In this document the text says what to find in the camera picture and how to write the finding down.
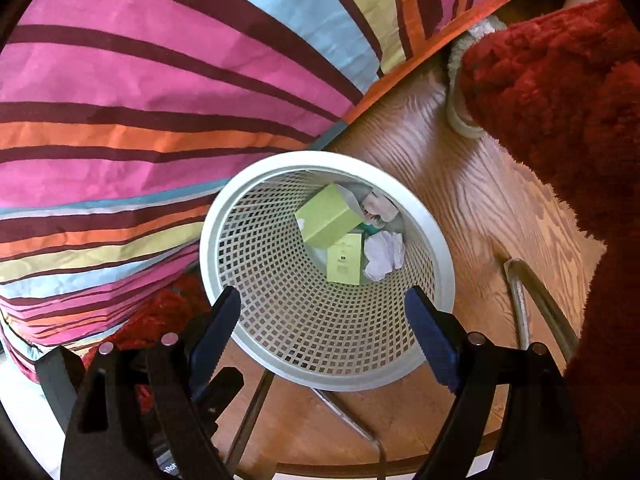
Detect red fluffy slipper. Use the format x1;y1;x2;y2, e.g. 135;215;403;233
448;0;639;479
81;271;212;416

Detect red fluffy right slipper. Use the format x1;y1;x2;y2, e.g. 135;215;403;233
448;0;639;479

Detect striped colourful bed cover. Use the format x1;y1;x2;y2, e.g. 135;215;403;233
1;0;510;378

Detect red fluffy left slipper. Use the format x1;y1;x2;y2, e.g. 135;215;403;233
81;271;212;416

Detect small white paper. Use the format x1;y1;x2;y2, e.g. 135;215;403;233
363;231;405;282

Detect green cardboard box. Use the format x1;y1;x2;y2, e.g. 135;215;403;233
295;183;364;249

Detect white mesh waste basket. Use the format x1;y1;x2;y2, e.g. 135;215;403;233
200;151;456;392

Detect large white paper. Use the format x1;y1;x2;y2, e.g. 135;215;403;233
350;184;399;228

